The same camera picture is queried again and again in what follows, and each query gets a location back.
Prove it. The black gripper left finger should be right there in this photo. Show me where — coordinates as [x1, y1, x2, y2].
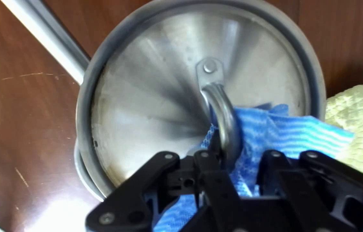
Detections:
[85, 149, 246, 232]

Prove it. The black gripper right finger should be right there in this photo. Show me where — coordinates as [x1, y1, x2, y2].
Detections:
[250, 147, 363, 232]

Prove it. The blue cloth towel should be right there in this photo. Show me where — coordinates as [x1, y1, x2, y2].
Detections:
[153, 102, 357, 232]

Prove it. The steel pot lid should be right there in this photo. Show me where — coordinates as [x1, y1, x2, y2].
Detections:
[76, 0, 327, 200]

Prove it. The green cloth towel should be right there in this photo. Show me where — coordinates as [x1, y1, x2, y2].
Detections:
[324, 77, 363, 186]

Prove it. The steel pot with long handle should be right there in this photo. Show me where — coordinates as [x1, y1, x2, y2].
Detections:
[0, 0, 107, 204]

